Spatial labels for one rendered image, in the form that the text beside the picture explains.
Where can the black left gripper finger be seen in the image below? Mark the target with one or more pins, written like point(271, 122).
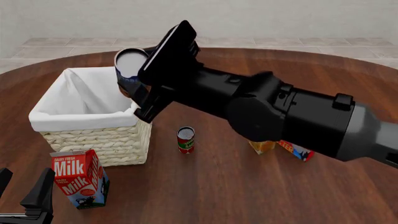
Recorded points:
point(38, 191)
point(4, 179)

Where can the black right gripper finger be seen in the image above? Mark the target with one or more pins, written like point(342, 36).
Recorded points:
point(140, 94)

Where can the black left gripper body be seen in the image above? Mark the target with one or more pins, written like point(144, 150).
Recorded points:
point(25, 218)

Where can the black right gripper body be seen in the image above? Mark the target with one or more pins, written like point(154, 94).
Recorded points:
point(154, 102)

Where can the alphabet soup tin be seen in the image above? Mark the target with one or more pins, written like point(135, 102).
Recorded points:
point(130, 62)

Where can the black and grey right robot arm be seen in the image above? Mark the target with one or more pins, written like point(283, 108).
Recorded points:
point(280, 109)

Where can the red tomato sauce tin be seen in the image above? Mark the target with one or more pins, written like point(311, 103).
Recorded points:
point(186, 142)

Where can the white cloth basket liner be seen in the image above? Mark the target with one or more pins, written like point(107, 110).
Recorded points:
point(81, 98)

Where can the pale wicker basket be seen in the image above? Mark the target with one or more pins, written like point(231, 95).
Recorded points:
point(102, 144)

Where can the red and white milk carton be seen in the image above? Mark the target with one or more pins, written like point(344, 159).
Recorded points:
point(79, 177)

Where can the orange juice carton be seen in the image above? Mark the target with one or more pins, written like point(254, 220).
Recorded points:
point(262, 147)

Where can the red and blue printed box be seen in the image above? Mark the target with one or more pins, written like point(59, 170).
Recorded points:
point(297, 151)

